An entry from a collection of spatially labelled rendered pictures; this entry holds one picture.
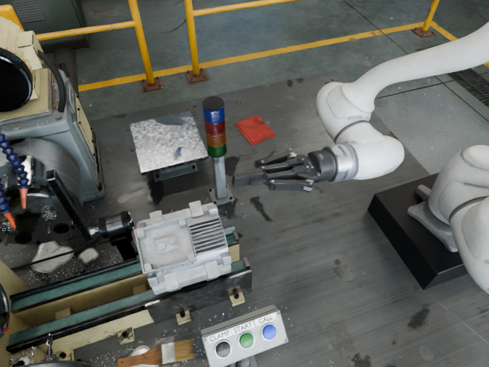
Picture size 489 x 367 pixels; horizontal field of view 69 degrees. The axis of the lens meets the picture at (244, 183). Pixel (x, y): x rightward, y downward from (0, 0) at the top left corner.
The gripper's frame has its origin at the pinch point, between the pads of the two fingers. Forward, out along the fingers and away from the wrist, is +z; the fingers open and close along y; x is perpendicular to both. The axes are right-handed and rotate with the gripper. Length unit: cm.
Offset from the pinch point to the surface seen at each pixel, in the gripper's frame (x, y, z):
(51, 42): 122, -307, 66
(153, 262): 16.9, 5.7, 22.5
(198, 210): 14.8, -4.7, 9.5
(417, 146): 99, -86, -179
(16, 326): 43, 0, 58
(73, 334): 40, 7, 44
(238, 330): 16.2, 26.0, 9.2
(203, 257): 19.0, 6.2, 10.9
